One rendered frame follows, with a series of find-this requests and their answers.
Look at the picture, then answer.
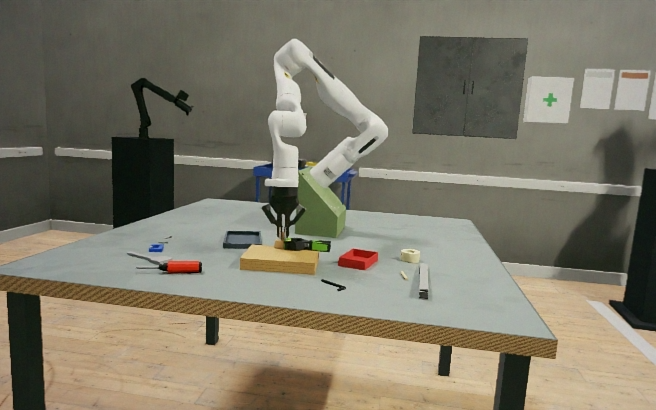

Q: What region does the tan wooden board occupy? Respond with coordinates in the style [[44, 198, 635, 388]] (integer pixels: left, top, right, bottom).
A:
[[240, 244, 319, 275]]

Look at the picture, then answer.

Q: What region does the red-handled screwdriver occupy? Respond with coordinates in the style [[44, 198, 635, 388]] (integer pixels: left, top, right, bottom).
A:
[[141, 261, 202, 273]]

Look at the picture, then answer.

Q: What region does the red rectangular tray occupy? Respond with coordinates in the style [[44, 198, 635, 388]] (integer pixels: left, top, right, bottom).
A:
[[338, 249, 378, 270]]

